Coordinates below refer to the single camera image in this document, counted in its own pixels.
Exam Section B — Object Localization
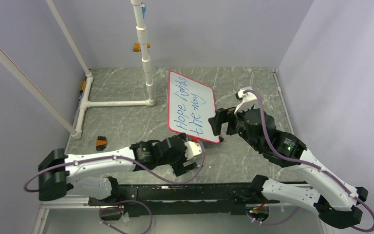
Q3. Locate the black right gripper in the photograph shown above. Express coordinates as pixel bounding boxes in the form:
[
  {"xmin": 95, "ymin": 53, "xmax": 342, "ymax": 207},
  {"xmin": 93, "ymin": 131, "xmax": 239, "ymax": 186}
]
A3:
[{"xmin": 208, "ymin": 101, "xmax": 262, "ymax": 151}]

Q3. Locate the pink-framed whiteboard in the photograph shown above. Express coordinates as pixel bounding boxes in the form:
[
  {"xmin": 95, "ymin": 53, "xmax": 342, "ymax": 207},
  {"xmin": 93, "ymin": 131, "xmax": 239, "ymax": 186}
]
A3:
[{"xmin": 167, "ymin": 71, "xmax": 221, "ymax": 144}]

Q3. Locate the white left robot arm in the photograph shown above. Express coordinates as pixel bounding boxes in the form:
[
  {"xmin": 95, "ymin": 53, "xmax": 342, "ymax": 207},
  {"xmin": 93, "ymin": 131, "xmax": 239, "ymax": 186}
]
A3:
[{"xmin": 37, "ymin": 133, "xmax": 204, "ymax": 205}]

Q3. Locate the black orange hex key set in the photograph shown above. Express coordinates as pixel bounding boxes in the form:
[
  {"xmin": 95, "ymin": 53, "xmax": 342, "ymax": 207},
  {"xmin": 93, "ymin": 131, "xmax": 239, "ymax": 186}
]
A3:
[{"xmin": 95, "ymin": 136, "xmax": 108, "ymax": 152}]

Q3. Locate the orange yellow pole clamp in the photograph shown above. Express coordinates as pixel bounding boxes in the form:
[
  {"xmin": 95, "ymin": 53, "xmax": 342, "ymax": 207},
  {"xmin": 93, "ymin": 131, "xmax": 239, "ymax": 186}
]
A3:
[{"xmin": 131, "ymin": 43, "xmax": 142, "ymax": 53}]

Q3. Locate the white PVC vertical pole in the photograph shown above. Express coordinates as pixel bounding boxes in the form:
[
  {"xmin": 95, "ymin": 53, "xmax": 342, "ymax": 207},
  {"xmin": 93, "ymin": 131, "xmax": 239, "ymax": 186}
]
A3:
[{"xmin": 131, "ymin": 0, "xmax": 156, "ymax": 106}]

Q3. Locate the blue pole clip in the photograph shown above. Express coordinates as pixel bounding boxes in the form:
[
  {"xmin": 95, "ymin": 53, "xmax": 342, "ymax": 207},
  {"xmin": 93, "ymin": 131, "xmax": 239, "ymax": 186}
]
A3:
[{"xmin": 141, "ymin": 3, "xmax": 146, "ymax": 19}]

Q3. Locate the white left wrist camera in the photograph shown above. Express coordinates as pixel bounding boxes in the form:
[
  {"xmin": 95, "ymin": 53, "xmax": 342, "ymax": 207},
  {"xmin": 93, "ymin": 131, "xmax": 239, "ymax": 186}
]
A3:
[{"xmin": 184, "ymin": 141, "xmax": 204, "ymax": 160}]

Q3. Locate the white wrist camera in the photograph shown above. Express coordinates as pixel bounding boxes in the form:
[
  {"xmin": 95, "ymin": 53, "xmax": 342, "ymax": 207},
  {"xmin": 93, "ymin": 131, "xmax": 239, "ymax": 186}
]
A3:
[
  {"xmin": 184, "ymin": 141, "xmax": 204, "ymax": 160},
  {"xmin": 234, "ymin": 86, "xmax": 257, "ymax": 115}
]

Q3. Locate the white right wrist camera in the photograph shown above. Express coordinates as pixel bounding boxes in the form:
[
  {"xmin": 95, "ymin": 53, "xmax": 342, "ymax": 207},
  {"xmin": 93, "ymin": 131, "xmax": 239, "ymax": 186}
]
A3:
[{"xmin": 234, "ymin": 86, "xmax": 257, "ymax": 115}]

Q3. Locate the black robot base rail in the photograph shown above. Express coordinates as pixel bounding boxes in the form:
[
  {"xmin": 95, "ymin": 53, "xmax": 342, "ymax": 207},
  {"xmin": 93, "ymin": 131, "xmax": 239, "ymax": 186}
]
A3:
[{"xmin": 87, "ymin": 182, "xmax": 272, "ymax": 217}]

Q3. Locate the white PVC pipe frame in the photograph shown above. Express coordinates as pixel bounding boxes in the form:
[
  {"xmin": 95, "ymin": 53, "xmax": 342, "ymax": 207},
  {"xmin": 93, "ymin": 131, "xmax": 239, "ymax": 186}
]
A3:
[{"xmin": 0, "ymin": 0, "xmax": 157, "ymax": 140}]

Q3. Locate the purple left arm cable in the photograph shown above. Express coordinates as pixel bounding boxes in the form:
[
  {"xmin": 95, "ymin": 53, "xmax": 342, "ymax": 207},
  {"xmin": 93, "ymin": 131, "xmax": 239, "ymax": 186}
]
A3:
[{"xmin": 23, "ymin": 142, "xmax": 206, "ymax": 234}]

